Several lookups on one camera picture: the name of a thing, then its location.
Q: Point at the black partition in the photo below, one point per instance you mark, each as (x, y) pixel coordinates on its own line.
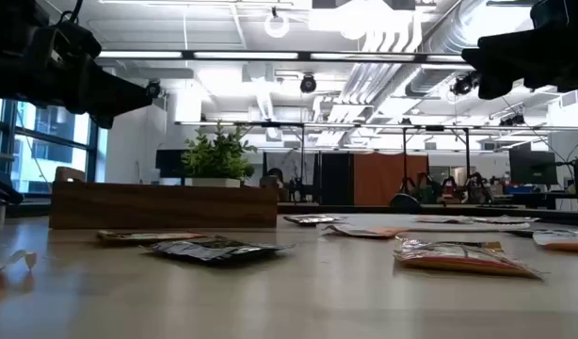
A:
(336, 179)

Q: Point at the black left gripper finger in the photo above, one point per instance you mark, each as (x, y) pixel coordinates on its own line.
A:
(115, 92)
(101, 118)

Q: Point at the window with dark frame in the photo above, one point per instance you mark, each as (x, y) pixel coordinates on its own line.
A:
(49, 136)

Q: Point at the black background robot arm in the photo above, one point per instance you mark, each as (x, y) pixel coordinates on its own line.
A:
(477, 187)
(425, 187)

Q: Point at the person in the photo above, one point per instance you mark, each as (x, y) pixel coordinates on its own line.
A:
(273, 178)

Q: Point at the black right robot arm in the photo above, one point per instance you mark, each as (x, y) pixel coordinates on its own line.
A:
(562, 11)

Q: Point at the green plant in white pot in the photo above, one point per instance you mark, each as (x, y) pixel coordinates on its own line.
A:
(218, 160)

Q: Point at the black background monitor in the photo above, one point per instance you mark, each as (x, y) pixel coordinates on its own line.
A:
(533, 167)

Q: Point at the dark background screen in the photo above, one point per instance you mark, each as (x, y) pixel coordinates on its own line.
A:
(169, 163)

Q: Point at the black tea packet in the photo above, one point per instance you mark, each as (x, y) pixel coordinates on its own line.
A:
(213, 249)
(312, 219)

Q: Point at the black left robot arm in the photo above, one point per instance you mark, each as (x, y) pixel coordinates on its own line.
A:
(11, 28)

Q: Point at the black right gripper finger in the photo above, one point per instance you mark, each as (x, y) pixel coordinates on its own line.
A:
(501, 81)
(498, 54)

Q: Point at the black overhead camera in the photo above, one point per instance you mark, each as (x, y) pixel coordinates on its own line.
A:
(308, 84)

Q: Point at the white round plate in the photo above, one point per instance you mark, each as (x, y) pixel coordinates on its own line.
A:
(458, 226)

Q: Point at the black hanging camera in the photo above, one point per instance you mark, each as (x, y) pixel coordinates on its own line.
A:
(465, 85)
(153, 88)
(512, 120)

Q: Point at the black background desk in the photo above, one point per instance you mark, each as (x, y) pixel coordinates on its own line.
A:
(552, 197)

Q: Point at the wooden tea organiser box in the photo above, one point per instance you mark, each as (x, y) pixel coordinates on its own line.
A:
(162, 207)

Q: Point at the orange partition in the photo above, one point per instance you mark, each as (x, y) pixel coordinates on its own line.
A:
(378, 179)

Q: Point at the silver ventilation duct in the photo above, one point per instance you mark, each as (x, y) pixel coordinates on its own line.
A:
(439, 47)

